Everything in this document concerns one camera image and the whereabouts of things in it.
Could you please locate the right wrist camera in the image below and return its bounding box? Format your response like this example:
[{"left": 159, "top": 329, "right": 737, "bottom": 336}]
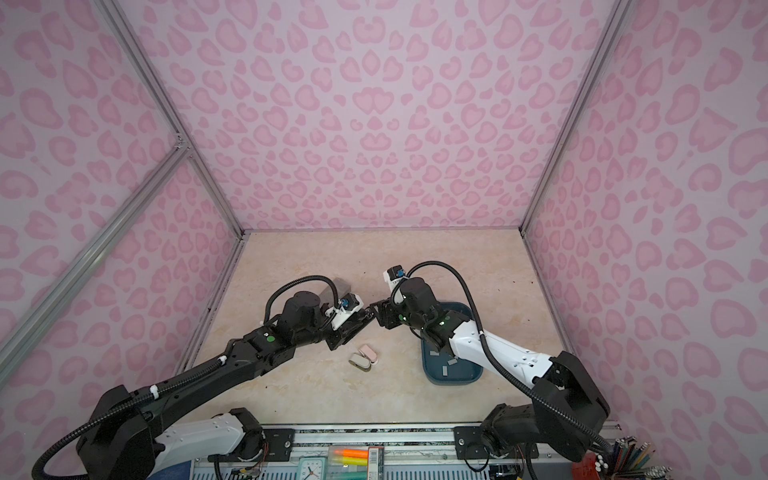
[{"left": 383, "top": 265, "right": 407, "bottom": 290}]

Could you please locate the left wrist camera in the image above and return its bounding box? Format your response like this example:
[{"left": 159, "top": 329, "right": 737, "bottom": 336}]
[{"left": 330, "top": 293, "right": 364, "bottom": 331}]

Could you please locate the highlighter pen set box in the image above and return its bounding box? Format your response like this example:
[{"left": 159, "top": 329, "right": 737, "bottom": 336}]
[{"left": 326, "top": 445, "right": 385, "bottom": 480}]

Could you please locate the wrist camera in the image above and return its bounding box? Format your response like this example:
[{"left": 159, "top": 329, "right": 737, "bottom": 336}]
[
  {"left": 330, "top": 293, "right": 364, "bottom": 331},
  {"left": 383, "top": 265, "right": 407, "bottom": 290}
]

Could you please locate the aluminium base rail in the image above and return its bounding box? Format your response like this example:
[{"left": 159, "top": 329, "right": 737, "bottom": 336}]
[{"left": 185, "top": 422, "right": 622, "bottom": 480}]

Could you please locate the teal alarm clock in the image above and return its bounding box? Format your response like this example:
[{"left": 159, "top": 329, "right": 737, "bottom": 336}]
[{"left": 296, "top": 456, "right": 327, "bottom": 480}]

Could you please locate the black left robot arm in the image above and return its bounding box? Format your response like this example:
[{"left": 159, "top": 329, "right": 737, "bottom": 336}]
[{"left": 31, "top": 275, "right": 378, "bottom": 479}]

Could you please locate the pink mini stapler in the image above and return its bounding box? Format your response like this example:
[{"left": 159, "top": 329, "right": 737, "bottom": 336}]
[{"left": 358, "top": 344, "right": 378, "bottom": 364}]

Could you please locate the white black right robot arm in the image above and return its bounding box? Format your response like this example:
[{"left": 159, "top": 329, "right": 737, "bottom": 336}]
[{"left": 377, "top": 260, "right": 612, "bottom": 462}]

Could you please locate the pencil holder with pencils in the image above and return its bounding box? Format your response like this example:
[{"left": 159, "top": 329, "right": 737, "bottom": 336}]
[{"left": 571, "top": 436, "right": 672, "bottom": 480}]

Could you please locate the teal plastic tray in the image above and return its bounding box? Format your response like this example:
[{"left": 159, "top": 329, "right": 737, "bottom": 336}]
[{"left": 421, "top": 339, "right": 484, "bottom": 386}]

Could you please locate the white mini stapler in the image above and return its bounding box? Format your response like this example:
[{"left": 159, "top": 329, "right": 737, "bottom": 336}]
[{"left": 348, "top": 353, "right": 372, "bottom": 372}]

